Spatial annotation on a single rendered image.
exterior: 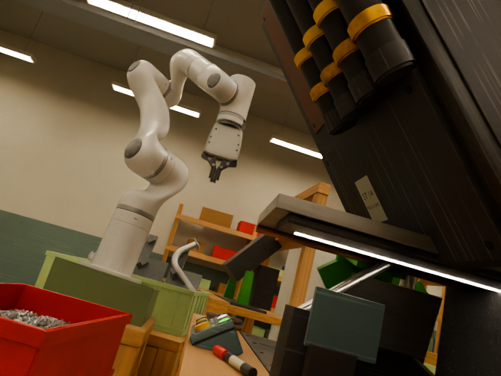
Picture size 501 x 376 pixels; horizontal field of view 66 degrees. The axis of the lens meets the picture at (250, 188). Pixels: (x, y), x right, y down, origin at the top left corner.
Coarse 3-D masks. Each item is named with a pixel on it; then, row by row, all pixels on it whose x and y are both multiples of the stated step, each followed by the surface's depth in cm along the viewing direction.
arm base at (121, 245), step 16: (112, 224) 114; (128, 224) 113; (144, 224) 116; (112, 240) 111; (128, 240) 112; (144, 240) 117; (96, 256) 112; (112, 256) 110; (128, 256) 112; (112, 272) 106; (128, 272) 113
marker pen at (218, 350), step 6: (216, 348) 63; (222, 348) 62; (216, 354) 63; (222, 354) 61; (228, 354) 60; (228, 360) 59; (234, 360) 57; (240, 360) 56; (234, 366) 57; (240, 366) 55; (246, 366) 54; (252, 366) 54; (246, 372) 53; (252, 372) 53
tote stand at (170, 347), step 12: (156, 336) 133; (168, 336) 137; (156, 348) 132; (168, 348) 132; (180, 348) 135; (144, 360) 131; (156, 360) 131; (168, 360) 131; (144, 372) 130; (156, 372) 130; (168, 372) 130
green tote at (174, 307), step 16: (48, 256) 153; (64, 256) 153; (48, 272) 152; (160, 288) 148; (176, 288) 147; (160, 304) 146; (176, 304) 146; (192, 304) 150; (160, 320) 145; (176, 320) 145
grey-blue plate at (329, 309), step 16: (320, 288) 51; (320, 304) 50; (336, 304) 50; (352, 304) 51; (368, 304) 51; (320, 320) 50; (336, 320) 50; (352, 320) 50; (368, 320) 50; (320, 336) 49; (336, 336) 50; (352, 336) 50; (368, 336) 50; (320, 352) 48; (336, 352) 49; (352, 352) 49; (368, 352) 50; (304, 368) 49; (320, 368) 48; (336, 368) 48; (352, 368) 48
